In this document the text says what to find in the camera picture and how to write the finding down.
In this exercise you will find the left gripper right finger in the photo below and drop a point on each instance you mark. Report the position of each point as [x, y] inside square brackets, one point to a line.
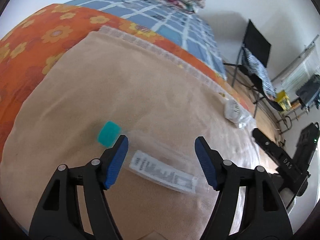
[264, 215]

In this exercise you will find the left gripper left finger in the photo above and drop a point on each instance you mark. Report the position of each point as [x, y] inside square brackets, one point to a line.
[57, 215]

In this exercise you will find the clear bottle teal cap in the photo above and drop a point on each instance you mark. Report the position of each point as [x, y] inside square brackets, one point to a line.
[158, 162]

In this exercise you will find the yellow box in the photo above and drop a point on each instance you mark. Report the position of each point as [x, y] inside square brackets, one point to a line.
[283, 100]

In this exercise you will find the dark hanging jacket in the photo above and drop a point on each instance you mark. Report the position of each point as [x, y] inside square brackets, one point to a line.
[309, 92]

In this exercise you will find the striped white green towel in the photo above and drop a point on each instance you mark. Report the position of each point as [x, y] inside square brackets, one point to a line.
[301, 72]

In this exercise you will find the checkered chair cushion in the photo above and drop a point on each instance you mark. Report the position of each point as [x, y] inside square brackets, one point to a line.
[255, 67]

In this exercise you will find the black folding chair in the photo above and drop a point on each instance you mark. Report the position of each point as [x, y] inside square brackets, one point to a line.
[260, 48]

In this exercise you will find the beige blanket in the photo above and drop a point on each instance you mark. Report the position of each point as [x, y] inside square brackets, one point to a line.
[105, 78]

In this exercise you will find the orange floral bedsheet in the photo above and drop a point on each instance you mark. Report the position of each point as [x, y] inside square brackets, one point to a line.
[31, 48]

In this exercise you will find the blue checkered mattress cover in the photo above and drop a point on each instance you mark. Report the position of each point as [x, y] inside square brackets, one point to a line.
[188, 31]

